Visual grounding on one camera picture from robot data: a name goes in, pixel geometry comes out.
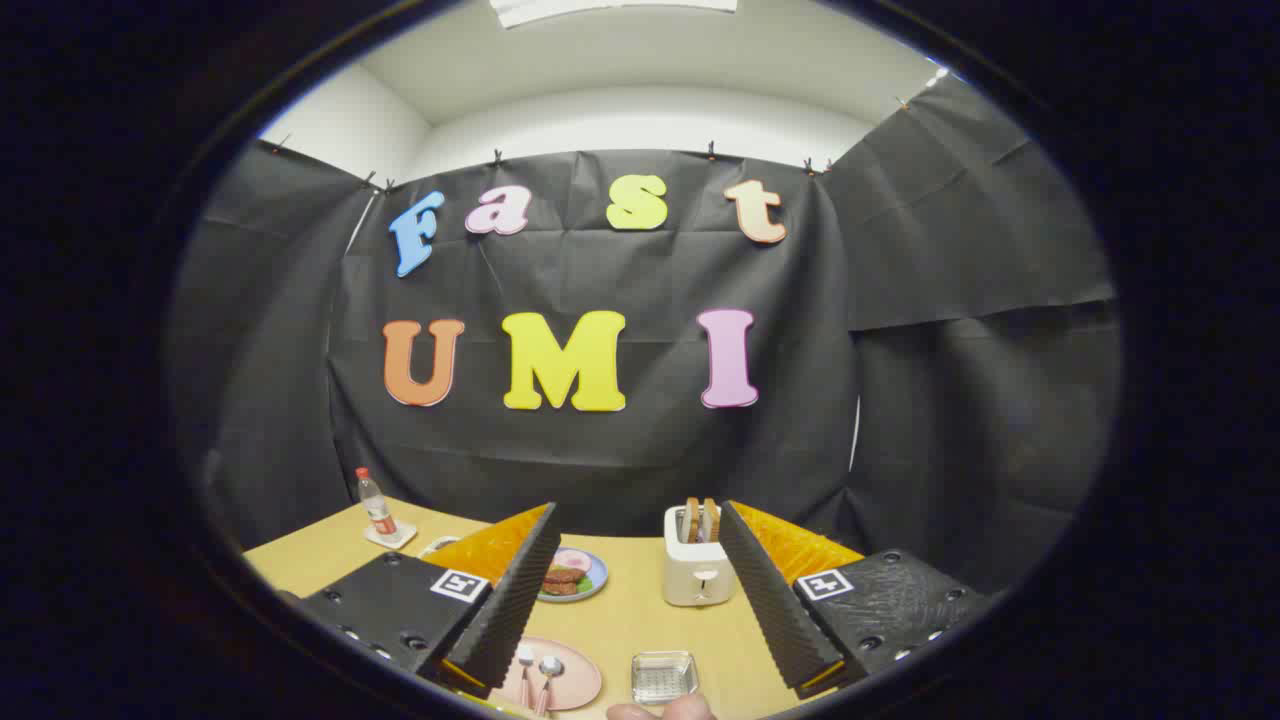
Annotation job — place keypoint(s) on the row of black cloth clips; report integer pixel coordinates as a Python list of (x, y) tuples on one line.
[(497, 158)]

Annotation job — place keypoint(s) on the black backdrop cloth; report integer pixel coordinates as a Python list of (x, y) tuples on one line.
[(600, 270)]

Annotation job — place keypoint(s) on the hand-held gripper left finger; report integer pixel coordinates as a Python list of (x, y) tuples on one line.
[(515, 590)]

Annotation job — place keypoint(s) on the blue plate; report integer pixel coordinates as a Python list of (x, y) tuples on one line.
[(596, 578)]

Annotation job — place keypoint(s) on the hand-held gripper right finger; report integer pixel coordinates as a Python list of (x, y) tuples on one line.
[(770, 590)]

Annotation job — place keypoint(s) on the ceiling light panel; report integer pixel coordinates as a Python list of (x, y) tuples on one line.
[(610, 8)]

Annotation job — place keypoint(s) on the white square coaster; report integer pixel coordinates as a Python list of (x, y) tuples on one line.
[(400, 538)]

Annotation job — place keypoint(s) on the clear bottle with red cap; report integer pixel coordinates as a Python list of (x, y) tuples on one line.
[(377, 510)]

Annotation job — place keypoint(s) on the white divided condiment dish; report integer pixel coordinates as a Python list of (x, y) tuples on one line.
[(436, 546)]

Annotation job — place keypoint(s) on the white toaster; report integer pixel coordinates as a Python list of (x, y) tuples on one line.
[(695, 580)]

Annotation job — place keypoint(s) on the pink plate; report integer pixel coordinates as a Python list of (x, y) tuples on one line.
[(580, 680)]

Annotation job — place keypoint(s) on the brown sausage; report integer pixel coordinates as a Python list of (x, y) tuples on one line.
[(559, 588), (564, 574)]

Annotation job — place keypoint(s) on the pink ham slice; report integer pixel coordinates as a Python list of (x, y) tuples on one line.
[(575, 560)]

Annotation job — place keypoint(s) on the brown toast slice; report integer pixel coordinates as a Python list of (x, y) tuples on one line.
[(691, 520), (711, 520)]

